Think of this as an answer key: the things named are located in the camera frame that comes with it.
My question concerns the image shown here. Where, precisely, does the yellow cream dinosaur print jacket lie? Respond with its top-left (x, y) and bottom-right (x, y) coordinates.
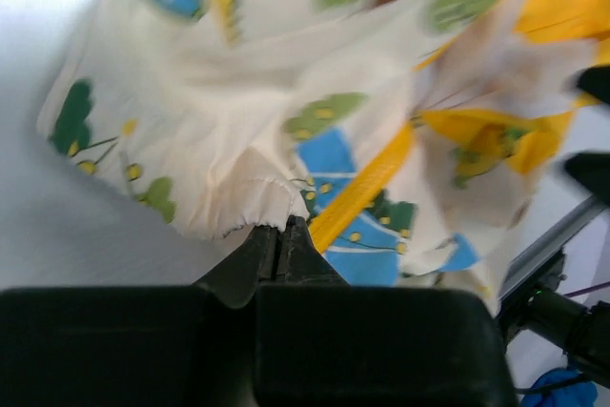
top-left (37, 0), bottom-right (609, 307)

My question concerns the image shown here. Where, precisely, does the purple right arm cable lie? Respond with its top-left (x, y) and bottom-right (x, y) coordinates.
top-left (564, 282), bottom-right (610, 297)

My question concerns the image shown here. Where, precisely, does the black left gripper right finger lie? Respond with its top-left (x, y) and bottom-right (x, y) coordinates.
top-left (253, 217), bottom-right (518, 406)

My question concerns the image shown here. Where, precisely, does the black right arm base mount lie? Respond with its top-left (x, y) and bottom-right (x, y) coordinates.
top-left (498, 250), bottom-right (609, 387)

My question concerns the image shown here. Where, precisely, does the aluminium front table rail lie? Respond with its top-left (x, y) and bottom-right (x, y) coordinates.
top-left (499, 197), bottom-right (605, 301)

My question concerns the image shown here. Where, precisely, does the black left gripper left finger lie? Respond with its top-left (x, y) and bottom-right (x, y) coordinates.
top-left (1, 227), bottom-right (283, 406)

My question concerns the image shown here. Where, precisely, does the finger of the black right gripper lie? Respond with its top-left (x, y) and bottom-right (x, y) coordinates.
top-left (563, 152), bottom-right (610, 207)
top-left (571, 66), bottom-right (610, 107)

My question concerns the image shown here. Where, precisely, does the blue object at base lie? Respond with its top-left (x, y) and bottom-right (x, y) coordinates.
top-left (518, 367), bottom-right (599, 407)

